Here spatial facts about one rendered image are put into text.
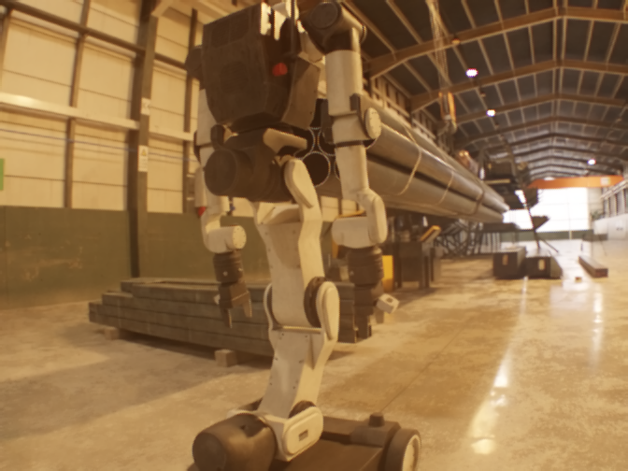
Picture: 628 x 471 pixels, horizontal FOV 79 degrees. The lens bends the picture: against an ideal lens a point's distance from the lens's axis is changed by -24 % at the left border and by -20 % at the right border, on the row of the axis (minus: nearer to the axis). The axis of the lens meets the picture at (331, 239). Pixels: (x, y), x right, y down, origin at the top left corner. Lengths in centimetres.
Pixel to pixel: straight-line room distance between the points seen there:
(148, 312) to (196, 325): 60
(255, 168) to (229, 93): 22
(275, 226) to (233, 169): 27
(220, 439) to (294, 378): 33
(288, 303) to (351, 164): 41
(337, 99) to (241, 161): 27
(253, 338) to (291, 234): 181
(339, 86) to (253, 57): 22
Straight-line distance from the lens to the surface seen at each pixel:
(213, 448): 107
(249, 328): 298
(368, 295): 115
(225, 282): 140
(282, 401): 126
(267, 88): 111
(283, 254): 126
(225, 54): 120
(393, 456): 137
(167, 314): 358
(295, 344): 130
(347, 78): 114
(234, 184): 105
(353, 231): 113
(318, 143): 217
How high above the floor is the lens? 76
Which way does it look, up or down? 1 degrees up
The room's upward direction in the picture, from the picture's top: 2 degrees counter-clockwise
